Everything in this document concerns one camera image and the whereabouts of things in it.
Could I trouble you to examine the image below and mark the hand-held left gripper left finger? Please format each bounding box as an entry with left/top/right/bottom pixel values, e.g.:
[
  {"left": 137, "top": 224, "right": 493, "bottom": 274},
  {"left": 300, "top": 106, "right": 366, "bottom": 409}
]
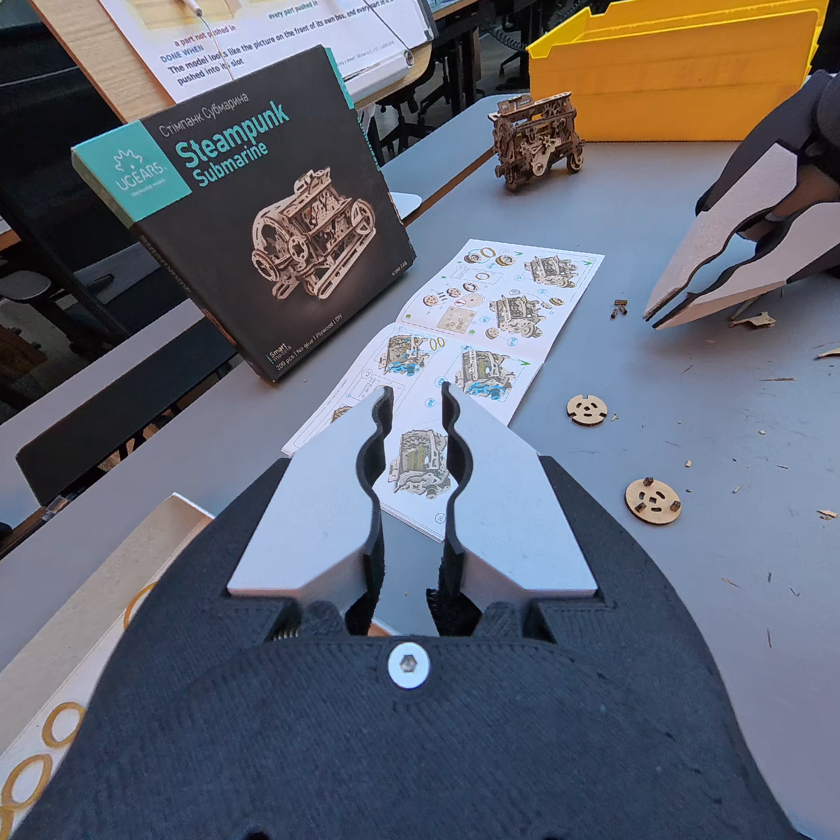
[{"left": 226, "top": 385, "right": 395, "bottom": 636}]

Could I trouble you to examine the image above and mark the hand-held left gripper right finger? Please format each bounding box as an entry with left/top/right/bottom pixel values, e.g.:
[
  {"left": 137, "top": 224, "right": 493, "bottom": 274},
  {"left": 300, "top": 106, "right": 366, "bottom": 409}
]
[{"left": 425, "top": 381, "right": 601, "bottom": 637}]

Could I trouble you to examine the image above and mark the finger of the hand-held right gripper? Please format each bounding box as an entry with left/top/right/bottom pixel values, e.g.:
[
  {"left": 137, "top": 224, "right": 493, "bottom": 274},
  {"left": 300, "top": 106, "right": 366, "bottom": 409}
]
[
  {"left": 655, "top": 202, "right": 840, "bottom": 330},
  {"left": 643, "top": 142, "right": 799, "bottom": 322}
]

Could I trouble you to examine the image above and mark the round wooden disc with holes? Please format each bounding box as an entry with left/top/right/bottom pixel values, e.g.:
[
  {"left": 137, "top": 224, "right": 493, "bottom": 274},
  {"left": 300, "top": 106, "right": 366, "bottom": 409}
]
[{"left": 624, "top": 476, "right": 682, "bottom": 526}]

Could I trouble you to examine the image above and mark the notched round wooden disc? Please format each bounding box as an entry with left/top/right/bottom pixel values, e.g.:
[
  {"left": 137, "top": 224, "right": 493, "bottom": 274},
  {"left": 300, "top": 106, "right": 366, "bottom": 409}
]
[{"left": 566, "top": 392, "right": 609, "bottom": 427}]

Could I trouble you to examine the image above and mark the grey desk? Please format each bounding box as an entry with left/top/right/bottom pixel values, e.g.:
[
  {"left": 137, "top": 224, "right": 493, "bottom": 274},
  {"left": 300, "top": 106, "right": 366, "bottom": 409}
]
[{"left": 0, "top": 98, "right": 840, "bottom": 840}]

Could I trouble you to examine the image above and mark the yellow plastic bin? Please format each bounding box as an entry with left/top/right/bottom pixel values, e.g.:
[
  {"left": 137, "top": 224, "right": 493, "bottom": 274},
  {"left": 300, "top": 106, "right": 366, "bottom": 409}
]
[
  {"left": 577, "top": 0, "right": 831, "bottom": 73},
  {"left": 527, "top": 10, "right": 824, "bottom": 143}
]

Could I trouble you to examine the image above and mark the assembled wooden model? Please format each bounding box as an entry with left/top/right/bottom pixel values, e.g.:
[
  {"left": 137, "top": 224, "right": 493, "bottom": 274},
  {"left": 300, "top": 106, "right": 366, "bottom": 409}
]
[{"left": 487, "top": 92, "right": 585, "bottom": 191}]

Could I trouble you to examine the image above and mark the illustrated instruction booklet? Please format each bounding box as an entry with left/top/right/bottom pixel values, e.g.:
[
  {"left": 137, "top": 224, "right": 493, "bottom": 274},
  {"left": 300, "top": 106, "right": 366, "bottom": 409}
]
[{"left": 282, "top": 238, "right": 606, "bottom": 542}]

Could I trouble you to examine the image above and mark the white cardboard box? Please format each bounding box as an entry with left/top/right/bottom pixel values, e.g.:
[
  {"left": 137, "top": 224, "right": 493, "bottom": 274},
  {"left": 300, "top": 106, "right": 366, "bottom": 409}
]
[{"left": 0, "top": 493, "right": 214, "bottom": 840}]

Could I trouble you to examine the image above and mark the black model kit box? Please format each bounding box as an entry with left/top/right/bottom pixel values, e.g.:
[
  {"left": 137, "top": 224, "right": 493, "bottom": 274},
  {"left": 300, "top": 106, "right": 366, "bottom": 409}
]
[{"left": 71, "top": 45, "right": 417, "bottom": 383}]

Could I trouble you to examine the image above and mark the printed instruction sheet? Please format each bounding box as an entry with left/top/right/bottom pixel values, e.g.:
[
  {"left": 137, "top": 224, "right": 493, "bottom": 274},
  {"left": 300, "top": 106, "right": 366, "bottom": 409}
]
[{"left": 98, "top": 0, "right": 435, "bottom": 105}]

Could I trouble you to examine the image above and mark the wooden display board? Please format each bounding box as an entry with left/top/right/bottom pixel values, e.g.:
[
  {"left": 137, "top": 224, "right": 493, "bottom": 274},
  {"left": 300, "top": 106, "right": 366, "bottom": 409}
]
[{"left": 29, "top": 0, "right": 441, "bottom": 126}]

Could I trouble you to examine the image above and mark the tan rubber ring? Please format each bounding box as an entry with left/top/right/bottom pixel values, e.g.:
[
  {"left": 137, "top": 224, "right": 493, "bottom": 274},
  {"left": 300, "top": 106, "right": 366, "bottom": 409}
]
[
  {"left": 0, "top": 753, "right": 55, "bottom": 811},
  {"left": 42, "top": 702, "right": 86, "bottom": 749},
  {"left": 123, "top": 581, "right": 158, "bottom": 627}
]

